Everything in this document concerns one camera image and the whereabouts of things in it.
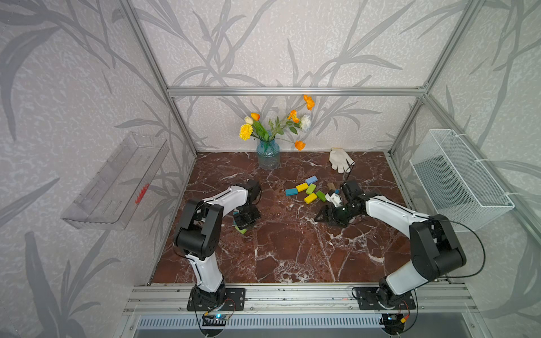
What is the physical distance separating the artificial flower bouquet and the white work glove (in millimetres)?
293

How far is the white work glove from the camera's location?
3.78ft

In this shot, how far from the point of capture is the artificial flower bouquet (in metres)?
0.93
